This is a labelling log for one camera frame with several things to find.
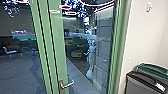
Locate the white wall light switch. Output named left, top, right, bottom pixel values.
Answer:
left=145, top=2, right=153, bottom=13

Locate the green lidded trash bin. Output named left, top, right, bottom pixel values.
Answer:
left=134, top=62, right=168, bottom=85

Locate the silver door lever handle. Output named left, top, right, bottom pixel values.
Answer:
left=58, top=78, right=76, bottom=91

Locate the green outdoor table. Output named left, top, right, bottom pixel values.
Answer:
left=10, top=34, right=37, bottom=43

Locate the grey trash bin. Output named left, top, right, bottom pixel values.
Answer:
left=125, top=70, right=168, bottom=94

